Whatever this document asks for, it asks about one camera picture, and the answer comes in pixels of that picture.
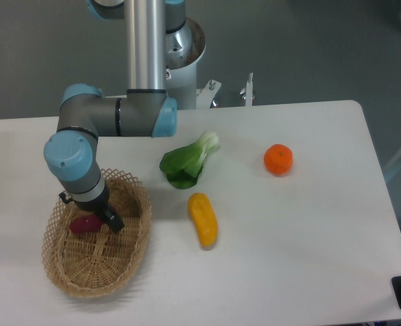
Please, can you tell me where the orange mandarin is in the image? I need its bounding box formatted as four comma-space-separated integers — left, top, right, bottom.
264, 144, 294, 176

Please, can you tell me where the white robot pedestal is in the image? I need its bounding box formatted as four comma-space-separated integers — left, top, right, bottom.
166, 18, 206, 110

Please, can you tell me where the green bok choy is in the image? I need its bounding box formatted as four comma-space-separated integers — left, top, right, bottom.
159, 131, 220, 189

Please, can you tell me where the purple sweet potato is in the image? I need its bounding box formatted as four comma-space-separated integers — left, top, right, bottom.
69, 214, 104, 234

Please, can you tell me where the woven wicker basket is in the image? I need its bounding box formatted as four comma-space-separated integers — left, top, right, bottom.
41, 168, 152, 298

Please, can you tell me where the white metal base frame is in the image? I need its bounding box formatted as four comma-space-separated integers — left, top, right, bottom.
98, 71, 256, 109

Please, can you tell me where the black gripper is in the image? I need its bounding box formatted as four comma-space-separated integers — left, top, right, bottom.
58, 185, 124, 234

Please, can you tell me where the yellow squash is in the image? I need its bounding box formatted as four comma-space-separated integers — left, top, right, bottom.
188, 193, 218, 249

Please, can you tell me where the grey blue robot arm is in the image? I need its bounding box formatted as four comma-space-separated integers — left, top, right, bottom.
43, 1, 186, 233

